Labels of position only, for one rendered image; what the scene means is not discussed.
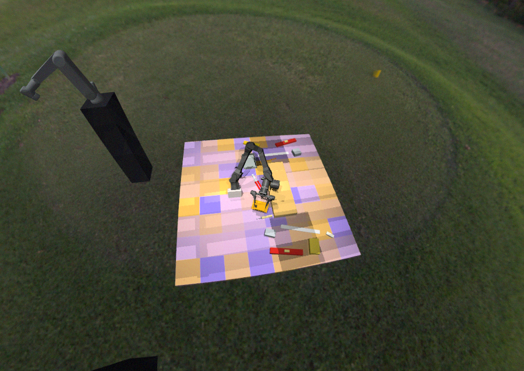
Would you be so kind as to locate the red flat bar with yellow centre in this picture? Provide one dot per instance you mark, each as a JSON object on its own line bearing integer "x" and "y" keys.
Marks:
{"x": 285, "y": 142}
{"x": 286, "y": 251}

